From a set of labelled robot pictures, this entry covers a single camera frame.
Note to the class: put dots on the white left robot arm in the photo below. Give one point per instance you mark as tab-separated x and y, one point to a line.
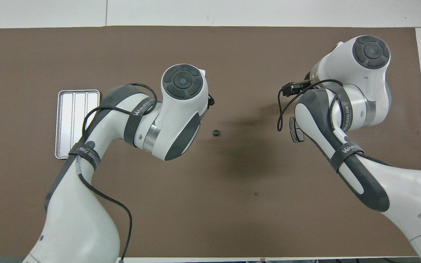
79	219

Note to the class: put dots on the small black bearing gear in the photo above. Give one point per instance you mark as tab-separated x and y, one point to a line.
216	133

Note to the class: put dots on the silver metal tray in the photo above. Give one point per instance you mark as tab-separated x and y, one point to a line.
68	117

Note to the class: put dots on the brown table mat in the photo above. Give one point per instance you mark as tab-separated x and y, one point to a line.
232	54

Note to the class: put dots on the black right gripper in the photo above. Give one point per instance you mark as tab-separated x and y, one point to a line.
294	89

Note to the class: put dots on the rectangular grey brake pad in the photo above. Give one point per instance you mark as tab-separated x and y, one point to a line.
293	131

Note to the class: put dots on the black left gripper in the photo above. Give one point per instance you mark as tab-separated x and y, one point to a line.
211	100

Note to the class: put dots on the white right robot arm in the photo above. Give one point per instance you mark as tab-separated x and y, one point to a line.
408	190

